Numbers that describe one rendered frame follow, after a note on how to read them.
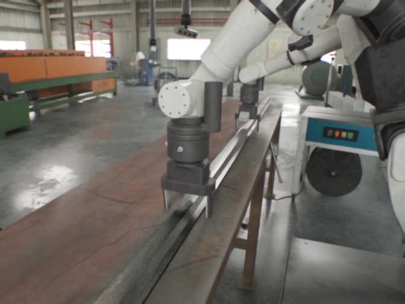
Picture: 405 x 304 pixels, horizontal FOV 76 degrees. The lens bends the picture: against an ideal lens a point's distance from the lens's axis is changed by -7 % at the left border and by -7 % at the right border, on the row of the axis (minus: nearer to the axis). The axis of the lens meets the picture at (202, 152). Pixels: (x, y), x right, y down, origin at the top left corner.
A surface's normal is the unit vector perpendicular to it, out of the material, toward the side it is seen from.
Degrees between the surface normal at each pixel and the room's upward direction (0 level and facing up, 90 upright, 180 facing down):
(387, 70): 101
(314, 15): 125
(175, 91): 90
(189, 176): 90
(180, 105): 90
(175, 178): 90
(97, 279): 0
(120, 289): 0
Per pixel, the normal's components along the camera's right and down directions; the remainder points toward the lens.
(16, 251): 0.02, -0.95
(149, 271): 0.92, -0.13
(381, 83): -0.41, 0.47
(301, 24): 0.42, 0.78
